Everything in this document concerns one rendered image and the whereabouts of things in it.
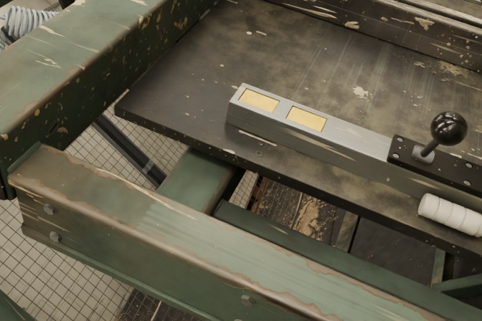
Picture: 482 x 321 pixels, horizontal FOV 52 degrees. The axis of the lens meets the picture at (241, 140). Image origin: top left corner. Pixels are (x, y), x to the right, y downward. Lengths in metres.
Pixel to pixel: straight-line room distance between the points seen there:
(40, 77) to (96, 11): 0.15
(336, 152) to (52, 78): 0.36
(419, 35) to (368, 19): 0.09
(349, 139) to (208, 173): 0.19
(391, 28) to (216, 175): 0.46
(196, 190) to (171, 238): 0.16
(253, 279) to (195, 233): 0.08
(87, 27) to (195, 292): 0.36
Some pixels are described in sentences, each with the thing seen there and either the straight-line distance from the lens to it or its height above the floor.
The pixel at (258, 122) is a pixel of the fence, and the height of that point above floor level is 1.63.
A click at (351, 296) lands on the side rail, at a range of 0.51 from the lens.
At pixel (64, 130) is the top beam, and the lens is 0.63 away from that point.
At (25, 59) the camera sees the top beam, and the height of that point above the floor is 1.89.
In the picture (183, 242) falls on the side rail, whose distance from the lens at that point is 0.51.
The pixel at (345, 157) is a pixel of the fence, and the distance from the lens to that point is 0.67.
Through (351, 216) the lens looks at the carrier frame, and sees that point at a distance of 2.09.
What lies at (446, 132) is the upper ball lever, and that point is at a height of 1.53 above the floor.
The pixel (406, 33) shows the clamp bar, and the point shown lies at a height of 1.52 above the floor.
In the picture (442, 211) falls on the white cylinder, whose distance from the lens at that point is 0.66.
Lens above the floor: 1.80
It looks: 14 degrees down
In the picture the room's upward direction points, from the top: 43 degrees counter-clockwise
